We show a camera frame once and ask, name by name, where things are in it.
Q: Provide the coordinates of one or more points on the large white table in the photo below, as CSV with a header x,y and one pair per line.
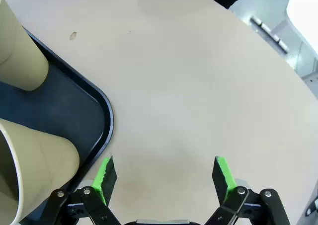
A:
x,y
303,11

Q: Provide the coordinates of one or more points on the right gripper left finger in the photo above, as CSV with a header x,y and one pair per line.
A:
x,y
104,180

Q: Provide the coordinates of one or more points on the dark plastic serving tray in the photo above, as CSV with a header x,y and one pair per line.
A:
x,y
62,110

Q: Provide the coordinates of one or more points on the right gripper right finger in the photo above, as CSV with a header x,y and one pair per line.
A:
x,y
223,180

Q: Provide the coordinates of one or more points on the brown paper cup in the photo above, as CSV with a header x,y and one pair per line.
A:
x,y
17,48
44,165

